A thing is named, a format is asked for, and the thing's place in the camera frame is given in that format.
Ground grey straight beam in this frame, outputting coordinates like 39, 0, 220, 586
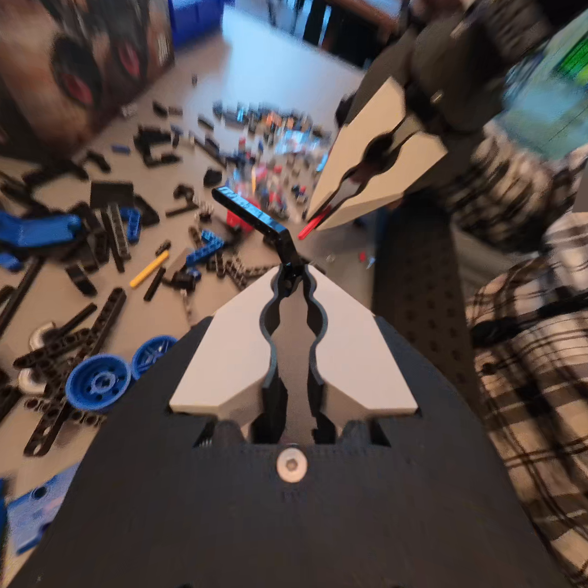
105, 204, 132, 262

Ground blue holed panel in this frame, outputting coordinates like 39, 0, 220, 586
6, 463, 80, 556

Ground grey desk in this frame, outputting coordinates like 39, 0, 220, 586
0, 7, 382, 588

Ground blue short beam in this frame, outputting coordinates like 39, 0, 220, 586
120, 208, 142, 244

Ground person's plaid shirt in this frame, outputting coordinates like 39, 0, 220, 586
464, 152, 588, 588

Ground printed toy truck box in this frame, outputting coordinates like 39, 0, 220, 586
0, 0, 175, 159

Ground black strap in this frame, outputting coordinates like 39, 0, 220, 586
469, 299, 588, 347

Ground black square panel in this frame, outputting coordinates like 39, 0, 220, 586
90, 181, 135, 210

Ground clear bag of small parts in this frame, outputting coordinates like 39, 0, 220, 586
230, 152, 322, 221

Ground person's right forearm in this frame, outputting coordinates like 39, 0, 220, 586
436, 133, 579, 253

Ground silver curved pipe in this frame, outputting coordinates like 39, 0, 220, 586
28, 322, 57, 352
17, 367, 47, 397

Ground scattered small connector pieces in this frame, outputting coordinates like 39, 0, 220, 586
213, 101, 331, 152

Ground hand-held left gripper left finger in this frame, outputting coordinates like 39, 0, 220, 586
169, 266, 291, 444

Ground red axle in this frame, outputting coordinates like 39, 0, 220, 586
298, 206, 332, 241

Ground blue storage bin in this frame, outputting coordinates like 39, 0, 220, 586
169, 0, 226, 47

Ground pile of black beam pieces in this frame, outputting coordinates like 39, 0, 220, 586
0, 99, 258, 458

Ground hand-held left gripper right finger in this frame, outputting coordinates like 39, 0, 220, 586
303, 265, 420, 444

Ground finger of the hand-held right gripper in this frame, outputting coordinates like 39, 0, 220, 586
306, 77, 409, 222
316, 130, 449, 231

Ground black angled beam assembly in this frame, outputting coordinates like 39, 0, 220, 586
211, 185, 305, 297

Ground blue curved panel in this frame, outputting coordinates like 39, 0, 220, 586
0, 211, 83, 250

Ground red wheel hub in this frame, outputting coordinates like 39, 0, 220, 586
225, 209, 255, 236

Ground blue angled beam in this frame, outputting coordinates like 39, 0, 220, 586
185, 229, 226, 268

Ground blue wheel hub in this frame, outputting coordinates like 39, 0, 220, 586
65, 354, 133, 412
131, 335, 179, 380

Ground long yellow axle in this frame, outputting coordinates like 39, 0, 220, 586
130, 250, 170, 289

